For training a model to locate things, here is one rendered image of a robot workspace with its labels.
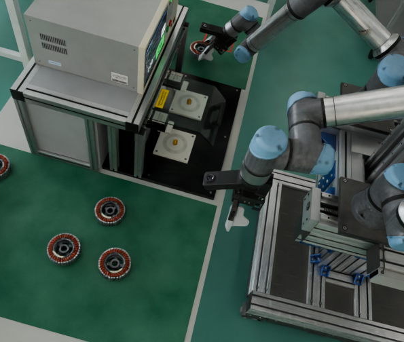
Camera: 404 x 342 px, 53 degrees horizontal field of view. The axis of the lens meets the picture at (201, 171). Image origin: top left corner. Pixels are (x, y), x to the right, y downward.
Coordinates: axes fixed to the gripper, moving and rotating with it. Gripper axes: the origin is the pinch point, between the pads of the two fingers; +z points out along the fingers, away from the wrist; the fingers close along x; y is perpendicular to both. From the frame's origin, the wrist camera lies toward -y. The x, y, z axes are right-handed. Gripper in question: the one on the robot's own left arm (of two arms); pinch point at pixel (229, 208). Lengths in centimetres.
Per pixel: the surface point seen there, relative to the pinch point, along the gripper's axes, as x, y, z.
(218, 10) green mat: 147, -23, 40
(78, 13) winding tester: 45, -61, -17
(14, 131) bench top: 33, -89, 40
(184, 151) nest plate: 42, -19, 37
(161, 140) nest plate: 45, -29, 37
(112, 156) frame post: 26, -45, 29
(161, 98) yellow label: 43, -31, 9
